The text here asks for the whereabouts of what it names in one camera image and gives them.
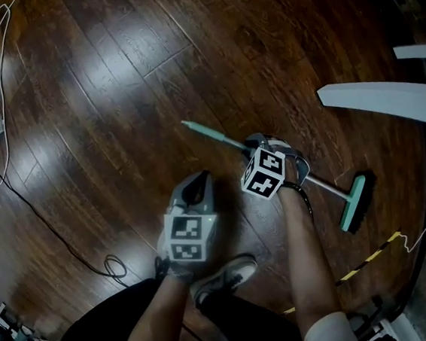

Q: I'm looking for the yellow black striped floor tape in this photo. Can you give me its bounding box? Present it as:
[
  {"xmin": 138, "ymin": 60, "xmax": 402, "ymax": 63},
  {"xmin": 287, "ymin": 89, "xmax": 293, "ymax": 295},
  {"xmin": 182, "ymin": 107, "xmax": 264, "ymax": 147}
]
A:
[{"xmin": 275, "ymin": 230, "xmax": 410, "ymax": 316}]

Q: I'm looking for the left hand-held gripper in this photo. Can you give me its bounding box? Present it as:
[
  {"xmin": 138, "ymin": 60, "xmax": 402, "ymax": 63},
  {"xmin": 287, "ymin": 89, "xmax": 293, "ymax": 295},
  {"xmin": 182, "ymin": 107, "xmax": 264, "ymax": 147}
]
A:
[{"xmin": 154, "ymin": 170, "xmax": 223, "ymax": 266}]

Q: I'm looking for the white square table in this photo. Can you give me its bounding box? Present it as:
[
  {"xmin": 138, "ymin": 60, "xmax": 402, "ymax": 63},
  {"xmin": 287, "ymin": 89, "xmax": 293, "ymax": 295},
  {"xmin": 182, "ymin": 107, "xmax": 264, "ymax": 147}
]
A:
[{"xmin": 312, "ymin": 42, "xmax": 426, "ymax": 141}]

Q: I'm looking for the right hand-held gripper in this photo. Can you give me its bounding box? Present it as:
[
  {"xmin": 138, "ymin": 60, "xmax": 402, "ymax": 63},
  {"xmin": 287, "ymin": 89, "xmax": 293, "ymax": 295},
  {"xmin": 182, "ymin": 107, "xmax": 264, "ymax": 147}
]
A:
[{"xmin": 236, "ymin": 127, "xmax": 313, "ymax": 203}]

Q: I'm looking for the person's left hand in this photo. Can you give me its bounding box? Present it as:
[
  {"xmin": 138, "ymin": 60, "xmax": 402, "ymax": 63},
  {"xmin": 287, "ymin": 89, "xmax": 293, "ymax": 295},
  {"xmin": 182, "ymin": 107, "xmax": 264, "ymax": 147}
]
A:
[{"xmin": 164, "ymin": 259, "xmax": 196, "ymax": 288}]

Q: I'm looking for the person's grey white shoe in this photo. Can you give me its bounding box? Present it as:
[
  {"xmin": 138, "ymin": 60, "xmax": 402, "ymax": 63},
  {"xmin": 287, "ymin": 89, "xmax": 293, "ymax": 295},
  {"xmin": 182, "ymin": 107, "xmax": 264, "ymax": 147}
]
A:
[{"xmin": 186, "ymin": 252, "xmax": 262, "ymax": 308}]

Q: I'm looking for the teal broom with black bristles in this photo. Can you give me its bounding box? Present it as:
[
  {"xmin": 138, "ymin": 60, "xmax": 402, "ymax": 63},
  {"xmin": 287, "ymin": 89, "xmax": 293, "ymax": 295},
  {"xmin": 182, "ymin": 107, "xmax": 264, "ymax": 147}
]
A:
[{"xmin": 181, "ymin": 100, "xmax": 384, "ymax": 252}]

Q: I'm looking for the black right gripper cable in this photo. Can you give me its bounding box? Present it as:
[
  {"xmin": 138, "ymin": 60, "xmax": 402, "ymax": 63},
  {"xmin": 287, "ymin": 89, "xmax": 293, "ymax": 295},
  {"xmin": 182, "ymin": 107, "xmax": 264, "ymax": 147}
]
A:
[{"xmin": 281, "ymin": 177, "xmax": 314, "ymax": 221}]

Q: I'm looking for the person's left forearm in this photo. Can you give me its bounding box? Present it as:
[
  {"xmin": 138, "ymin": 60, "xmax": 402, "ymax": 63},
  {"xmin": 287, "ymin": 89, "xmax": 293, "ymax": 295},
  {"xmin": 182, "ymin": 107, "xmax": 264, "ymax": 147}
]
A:
[{"xmin": 109, "ymin": 271, "xmax": 197, "ymax": 341}]

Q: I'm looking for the person's right forearm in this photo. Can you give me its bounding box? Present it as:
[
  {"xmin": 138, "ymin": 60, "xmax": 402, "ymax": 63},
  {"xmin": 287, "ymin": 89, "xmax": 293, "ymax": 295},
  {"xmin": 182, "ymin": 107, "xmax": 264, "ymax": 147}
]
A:
[{"xmin": 276, "ymin": 180, "xmax": 347, "ymax": 337}]

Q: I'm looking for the black floor power cable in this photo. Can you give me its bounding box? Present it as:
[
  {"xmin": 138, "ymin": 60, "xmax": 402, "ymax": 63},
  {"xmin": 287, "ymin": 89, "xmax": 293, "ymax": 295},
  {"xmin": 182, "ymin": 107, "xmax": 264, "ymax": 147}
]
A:
[{"xmin": 0, "ymin": 126, "xmax": 129, "ymax": 292}]

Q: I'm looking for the person's beige shirt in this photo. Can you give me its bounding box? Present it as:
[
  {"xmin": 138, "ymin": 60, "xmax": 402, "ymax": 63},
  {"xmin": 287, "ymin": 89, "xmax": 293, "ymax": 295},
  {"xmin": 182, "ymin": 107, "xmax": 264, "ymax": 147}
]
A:
[{"xmin": 299, "ymin": 308, "xmax": 364, "ymax": 341}]

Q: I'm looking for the person's right hand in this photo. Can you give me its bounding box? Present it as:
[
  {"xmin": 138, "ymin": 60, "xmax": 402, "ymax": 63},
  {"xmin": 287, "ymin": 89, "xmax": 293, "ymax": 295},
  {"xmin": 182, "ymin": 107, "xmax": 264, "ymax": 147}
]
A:
[{"xmin": 283, "ymin": 155, "xmax": 303, "ymax": 185}]

